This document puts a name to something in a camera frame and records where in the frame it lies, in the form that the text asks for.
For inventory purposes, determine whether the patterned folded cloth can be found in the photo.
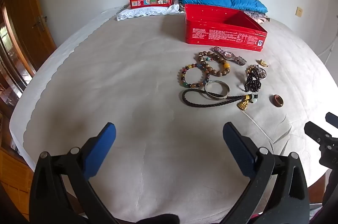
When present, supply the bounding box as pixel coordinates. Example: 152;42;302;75
243;11;271;25

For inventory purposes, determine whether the brown wooden bead bracelet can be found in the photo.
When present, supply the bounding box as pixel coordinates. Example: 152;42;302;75
198;51;231;77

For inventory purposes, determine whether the dark bead string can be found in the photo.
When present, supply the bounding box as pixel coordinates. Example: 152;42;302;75
239;67;262;94

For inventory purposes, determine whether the watch with patterned strap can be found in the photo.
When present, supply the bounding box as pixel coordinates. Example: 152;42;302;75
211;46;247;66

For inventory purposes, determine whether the brown ring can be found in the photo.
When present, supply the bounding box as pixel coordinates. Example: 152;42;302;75
269;94;285;108

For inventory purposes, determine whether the white cable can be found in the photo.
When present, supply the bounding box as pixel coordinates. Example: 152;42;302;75
317;42;338;66

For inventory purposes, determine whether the wide silver bangle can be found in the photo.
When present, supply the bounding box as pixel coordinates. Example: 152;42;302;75
204;80;230;100

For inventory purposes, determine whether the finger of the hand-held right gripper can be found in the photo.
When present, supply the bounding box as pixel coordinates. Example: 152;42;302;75
325;112;338;127
304;121;338;170

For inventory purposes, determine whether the dark glass cabinet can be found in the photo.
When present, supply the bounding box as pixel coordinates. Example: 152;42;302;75
0;0;35;114

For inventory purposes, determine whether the large red tin box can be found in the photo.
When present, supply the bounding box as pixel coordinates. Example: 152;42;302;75
184;4;268;52

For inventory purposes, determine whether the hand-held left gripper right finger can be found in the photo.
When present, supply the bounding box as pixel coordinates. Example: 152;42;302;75
222;122;309;224

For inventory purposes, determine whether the thin silver charm bangle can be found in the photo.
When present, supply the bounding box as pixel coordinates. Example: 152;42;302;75
247;64;268;80

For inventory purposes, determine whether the metal door handle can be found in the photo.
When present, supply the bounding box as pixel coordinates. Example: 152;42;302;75
32;15;48;29

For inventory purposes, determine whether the multicoloured bead bracelet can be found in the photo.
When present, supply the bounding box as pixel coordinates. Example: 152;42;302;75
179;62;210;88

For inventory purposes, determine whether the wooden door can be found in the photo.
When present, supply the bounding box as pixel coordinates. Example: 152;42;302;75
0;0;57;77

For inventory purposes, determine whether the white lace cloth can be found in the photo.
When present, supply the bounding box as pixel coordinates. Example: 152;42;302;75
117;4;183;21

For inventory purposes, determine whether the black cord with gold pendant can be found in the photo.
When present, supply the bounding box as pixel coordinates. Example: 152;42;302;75
182;88;260;110

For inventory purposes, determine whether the orange wooden cabinet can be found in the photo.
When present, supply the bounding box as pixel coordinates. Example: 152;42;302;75
0;145;35;214

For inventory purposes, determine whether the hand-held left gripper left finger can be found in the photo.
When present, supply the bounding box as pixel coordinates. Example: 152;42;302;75
29;122;117;224

